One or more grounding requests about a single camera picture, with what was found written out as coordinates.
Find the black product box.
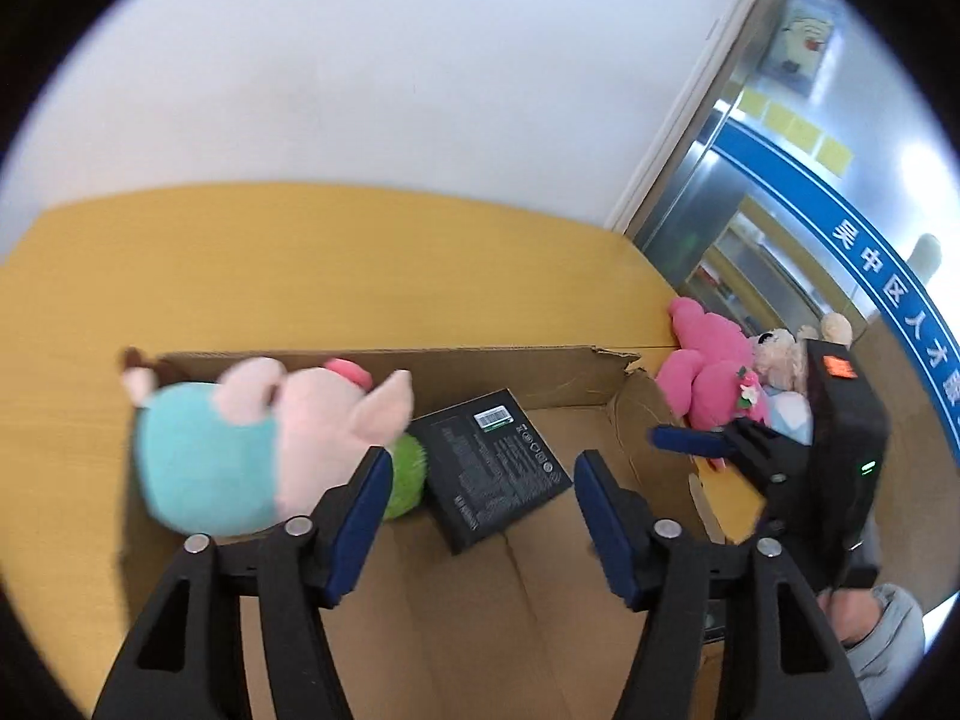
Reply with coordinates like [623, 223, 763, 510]
[409, 388, 575, 557]

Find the cardboard box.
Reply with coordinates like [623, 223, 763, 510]
[118, 345, 767, 720]

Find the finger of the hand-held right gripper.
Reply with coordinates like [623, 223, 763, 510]
[649, 417, 812, 520]

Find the cartoon wall poster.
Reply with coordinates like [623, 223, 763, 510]
[760, 0, 842, 103]

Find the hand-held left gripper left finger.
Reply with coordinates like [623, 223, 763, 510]
[90, 448, 395, 720]

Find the yellow wooden desk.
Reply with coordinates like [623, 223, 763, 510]
[0, 183, 863, 720]

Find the beige teddy bear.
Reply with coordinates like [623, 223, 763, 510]
[748, 326, 817, 445]

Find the pink pig plush toy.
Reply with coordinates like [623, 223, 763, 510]
[122, 356, 418, 541]

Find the person's right forearm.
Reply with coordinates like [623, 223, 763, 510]
[821, 583, 928, 720]

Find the green fuzzy plush ball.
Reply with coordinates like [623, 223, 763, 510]
[379, 431, 429, 522]

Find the tan plush toy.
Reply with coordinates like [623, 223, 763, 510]
[796, 312, 856, 347]

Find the white door frame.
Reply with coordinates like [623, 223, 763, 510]
[604, 0, 785, 242]

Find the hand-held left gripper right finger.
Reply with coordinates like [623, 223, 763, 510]
[573, 450, 872, 720]

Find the blue banner strip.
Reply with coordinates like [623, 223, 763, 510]
[708, 100, 960, 466]

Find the pink plush bear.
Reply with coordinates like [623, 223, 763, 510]
[655, 296, 770, 467]

